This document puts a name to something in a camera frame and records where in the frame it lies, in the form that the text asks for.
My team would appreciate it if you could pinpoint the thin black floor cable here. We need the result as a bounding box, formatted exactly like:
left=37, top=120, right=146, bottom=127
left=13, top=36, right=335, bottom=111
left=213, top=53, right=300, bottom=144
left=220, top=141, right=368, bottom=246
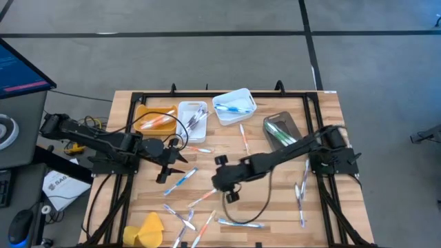
left=48, top=88, right=114, bottom=103

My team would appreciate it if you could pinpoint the yellow crumpled cloth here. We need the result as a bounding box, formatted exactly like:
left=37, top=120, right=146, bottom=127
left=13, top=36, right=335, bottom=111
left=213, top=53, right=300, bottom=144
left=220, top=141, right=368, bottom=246
left=122, top=211, right=165, bottom=248

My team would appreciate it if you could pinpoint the yellow cable bundle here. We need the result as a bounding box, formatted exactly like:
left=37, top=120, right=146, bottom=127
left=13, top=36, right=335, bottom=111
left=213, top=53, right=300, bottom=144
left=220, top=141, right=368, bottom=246
left=63, top=142, right=89, bottom=156

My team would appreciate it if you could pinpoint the purple toothbrush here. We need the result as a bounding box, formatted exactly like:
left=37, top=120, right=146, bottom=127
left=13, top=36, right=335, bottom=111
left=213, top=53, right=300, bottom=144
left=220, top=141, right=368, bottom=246
left=185, top=108, right=206, bottom=132
left=189, top=110, right=212, bottom=128
left=172, top=209, right=194, bottom=248
left=187, top=107, right=207, bottom=129
left=300, top=158, right=311, bottom=200
left=294, top=182, right=307, bottom=229
left=184, top=110, right=204, bottom=134
left=163, top=203, right=198, bottom=231

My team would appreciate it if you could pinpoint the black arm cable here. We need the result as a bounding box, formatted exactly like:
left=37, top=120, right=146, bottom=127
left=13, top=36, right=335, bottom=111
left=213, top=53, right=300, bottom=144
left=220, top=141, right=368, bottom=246
left=119, top=110, right=189, bottom=149
left=222, top=168, right=274, bottom=225

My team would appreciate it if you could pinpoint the black computer mouse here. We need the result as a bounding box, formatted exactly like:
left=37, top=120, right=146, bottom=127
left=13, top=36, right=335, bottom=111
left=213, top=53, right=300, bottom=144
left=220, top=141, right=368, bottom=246
left=7, top=208, right=35, bottom=247

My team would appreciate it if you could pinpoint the black keyboard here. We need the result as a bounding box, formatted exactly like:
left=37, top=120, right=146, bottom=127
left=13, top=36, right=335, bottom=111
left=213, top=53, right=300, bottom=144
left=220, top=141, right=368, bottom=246
left=0, top=168, right=15, bottom=209

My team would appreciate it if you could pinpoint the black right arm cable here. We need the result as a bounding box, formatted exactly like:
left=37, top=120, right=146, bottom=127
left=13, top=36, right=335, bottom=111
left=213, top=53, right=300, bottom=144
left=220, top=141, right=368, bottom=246
left=222, top=168, right=274, bottom=225

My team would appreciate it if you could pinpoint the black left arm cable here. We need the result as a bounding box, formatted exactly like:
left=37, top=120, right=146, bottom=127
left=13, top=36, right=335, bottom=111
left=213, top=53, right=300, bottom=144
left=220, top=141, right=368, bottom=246
left=119, top=110, right=189, bottom=149

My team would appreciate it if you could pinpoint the orange plastic bin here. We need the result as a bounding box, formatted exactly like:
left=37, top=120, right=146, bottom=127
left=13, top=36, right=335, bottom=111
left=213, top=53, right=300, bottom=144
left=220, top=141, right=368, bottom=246
left=133, top=104, right=178, bottom=136

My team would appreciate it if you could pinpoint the computer monitor with blue screen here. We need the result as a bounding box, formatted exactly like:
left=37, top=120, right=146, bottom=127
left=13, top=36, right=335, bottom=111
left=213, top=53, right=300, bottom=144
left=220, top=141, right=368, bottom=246
left=0, top=37, right=58, bottom=101

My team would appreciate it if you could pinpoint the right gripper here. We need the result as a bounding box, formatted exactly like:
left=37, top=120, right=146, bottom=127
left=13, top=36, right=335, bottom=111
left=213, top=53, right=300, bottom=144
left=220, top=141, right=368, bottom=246
left=211, top=154, right=267, bottom=205

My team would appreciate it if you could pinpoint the orange toothbrush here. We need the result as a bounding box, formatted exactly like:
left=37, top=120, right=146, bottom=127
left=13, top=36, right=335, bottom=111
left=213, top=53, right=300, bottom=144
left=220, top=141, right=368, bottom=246
left=146, top=113, right=176, bottom=127
left=151, top=110, right=176, bottom=122
left=187, top=188, right=218, bottom=209
left=141, top=115, right=176, bottom=127
left=140, top=120, right=173, bottom=131
left=239, top=123, right=249, bottom=156
left=187, top=145, right=215, bottom=154
left=190, top=209, right=218, bottom=248
left=140, top=117, right=172, bottom=130

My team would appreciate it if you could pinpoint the black stand leg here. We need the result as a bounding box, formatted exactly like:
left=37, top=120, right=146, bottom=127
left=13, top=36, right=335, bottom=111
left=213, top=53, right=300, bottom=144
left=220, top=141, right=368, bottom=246
left=409, top=123, right=441, bottom=145

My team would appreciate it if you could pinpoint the thick black cable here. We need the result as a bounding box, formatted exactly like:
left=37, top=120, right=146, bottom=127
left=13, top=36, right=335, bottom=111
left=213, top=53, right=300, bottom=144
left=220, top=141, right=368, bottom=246
left=85, top=173, right=114, bottom=239

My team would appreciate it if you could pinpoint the grey computer desk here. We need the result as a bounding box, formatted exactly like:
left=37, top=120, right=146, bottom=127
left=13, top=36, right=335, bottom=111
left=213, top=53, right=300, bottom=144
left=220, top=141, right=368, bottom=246
left=0, top=90, right=49, bottom=248

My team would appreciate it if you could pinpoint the narrow white plastic bin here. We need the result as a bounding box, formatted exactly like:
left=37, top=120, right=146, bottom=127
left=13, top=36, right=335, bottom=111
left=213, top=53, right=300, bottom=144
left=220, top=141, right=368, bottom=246
left=175, top=101, right=209, bottom=144

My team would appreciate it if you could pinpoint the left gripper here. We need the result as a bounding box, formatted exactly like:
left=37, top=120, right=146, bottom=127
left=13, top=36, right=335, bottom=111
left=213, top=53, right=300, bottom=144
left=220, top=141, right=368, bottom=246
left=155, top=136, right=189, bottom=185

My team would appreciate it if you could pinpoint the white paper box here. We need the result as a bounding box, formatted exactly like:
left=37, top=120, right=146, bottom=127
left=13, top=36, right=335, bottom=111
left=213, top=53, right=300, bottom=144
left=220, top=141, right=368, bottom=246
left=41, top=158, right=92, bottom=212

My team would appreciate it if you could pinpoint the wide white plastic bin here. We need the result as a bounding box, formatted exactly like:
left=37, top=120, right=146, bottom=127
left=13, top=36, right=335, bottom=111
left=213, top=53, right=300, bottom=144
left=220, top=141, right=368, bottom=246
left=212, top=87, right=258, bottom=127

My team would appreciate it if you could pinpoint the dark translucent plastic bin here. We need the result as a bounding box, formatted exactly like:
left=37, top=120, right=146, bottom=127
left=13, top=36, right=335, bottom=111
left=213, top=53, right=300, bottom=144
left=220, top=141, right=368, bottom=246
left=263, top=110, right=304, bottom=147

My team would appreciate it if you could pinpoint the white round device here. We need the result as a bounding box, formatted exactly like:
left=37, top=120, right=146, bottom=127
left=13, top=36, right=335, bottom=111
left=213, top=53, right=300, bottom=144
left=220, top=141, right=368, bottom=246
left=0, top=113, right=20, bottom=151

